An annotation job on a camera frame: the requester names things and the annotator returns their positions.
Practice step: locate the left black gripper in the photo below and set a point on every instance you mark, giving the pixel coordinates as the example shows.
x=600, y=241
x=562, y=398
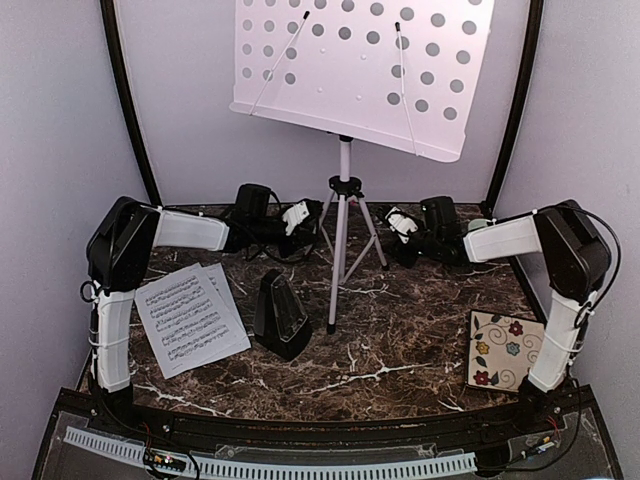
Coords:
x=298, y=240

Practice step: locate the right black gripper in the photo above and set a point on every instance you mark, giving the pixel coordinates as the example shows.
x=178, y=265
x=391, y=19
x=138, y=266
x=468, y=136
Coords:
x=401, y=257

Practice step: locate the white music stand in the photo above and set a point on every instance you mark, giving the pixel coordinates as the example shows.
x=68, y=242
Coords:
x=401, y=74

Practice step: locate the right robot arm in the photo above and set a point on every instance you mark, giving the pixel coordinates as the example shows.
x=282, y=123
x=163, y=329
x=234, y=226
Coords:
x=581, y=267

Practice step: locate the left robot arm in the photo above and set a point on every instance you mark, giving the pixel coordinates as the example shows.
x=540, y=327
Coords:
x=119, y=251

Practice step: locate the pale green bowl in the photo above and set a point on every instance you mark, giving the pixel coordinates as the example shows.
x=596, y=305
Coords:
x=479, y=223

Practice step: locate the back sheet music page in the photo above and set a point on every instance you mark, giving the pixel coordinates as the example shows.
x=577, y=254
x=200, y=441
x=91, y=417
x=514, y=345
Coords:
x=218, y=278

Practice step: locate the sheet music page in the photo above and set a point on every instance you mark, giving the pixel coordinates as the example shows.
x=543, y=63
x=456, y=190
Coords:
x=187, y=323
x=218, y=278

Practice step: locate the black metronome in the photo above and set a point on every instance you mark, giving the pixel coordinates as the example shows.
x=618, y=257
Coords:
x=281, y=323

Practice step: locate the front sheet music page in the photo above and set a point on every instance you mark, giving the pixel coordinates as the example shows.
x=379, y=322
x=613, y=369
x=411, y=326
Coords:
x=187, y=323

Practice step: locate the floral square coaster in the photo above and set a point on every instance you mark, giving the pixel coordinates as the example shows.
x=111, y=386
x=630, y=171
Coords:
x=501, y=350

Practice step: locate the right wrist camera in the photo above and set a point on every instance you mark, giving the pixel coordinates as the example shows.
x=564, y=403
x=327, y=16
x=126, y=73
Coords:
x=401, y=224

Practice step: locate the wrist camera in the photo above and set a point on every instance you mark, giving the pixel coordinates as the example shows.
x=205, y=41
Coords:
x=401, y=224
x=300, y=212

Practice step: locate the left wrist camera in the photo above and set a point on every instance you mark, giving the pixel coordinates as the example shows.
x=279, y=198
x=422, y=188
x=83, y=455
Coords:
x=300, y=212

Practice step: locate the grey cable duct strip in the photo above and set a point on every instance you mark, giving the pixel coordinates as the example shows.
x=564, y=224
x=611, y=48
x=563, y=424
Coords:
x=234, y=462

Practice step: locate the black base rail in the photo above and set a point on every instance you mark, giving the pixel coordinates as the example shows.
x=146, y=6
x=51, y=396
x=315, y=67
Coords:
x=477, y=429

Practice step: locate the right black corner post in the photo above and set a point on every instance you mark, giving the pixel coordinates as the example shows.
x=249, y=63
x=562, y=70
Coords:
x=521, y=89

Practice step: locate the black corner post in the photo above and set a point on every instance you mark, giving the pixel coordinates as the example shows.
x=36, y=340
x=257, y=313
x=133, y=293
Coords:
x=521, y=89
x=119, y=70

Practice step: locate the left black corner post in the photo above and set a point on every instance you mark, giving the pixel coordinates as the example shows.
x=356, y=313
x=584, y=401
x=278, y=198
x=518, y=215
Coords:
x=119, y=70

